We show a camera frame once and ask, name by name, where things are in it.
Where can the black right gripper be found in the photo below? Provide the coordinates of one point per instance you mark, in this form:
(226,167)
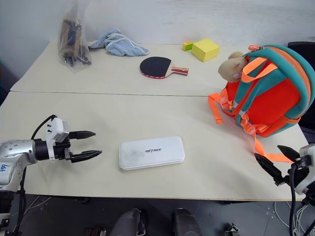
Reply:
(286,180)

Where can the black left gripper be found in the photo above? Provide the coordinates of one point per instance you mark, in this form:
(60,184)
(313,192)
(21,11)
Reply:
(60,152)

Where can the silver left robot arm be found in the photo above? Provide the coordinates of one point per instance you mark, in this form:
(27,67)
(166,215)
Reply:
(14,153)

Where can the orange and teal backpack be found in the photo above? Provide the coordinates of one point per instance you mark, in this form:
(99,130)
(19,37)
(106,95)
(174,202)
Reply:
(273,93)

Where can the white rectangular case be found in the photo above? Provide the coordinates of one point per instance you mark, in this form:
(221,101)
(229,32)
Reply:
(152,152)

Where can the dark rounded shape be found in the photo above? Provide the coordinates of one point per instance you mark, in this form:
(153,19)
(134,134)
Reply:
(128,222)

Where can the black chair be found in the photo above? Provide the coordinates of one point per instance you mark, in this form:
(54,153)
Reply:
(307,73)

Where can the beige plush toy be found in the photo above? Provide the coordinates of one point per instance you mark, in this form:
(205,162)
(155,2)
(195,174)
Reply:
(231,68)

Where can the clear plastic bag brown contents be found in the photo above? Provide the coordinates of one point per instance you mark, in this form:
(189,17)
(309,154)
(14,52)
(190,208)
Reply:
(72,41)

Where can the black table tennis paddle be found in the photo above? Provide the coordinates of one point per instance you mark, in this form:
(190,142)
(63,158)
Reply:
(155,67)

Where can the light blue towel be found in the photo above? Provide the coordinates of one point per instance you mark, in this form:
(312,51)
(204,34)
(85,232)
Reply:
(120,44)

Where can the yellow foam block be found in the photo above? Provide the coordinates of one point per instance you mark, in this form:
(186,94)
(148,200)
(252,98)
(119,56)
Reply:
(205,50)

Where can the small yellow green cube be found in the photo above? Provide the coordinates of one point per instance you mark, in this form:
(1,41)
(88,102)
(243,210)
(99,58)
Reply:
(188,46)

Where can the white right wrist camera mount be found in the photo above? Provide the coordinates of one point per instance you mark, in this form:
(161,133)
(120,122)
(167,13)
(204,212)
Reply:
(307,157)

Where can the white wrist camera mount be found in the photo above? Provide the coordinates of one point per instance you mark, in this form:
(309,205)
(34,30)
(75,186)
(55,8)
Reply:
(307,157)
(56,126)

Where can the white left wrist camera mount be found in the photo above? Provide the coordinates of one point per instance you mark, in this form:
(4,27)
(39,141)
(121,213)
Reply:
(56,126)

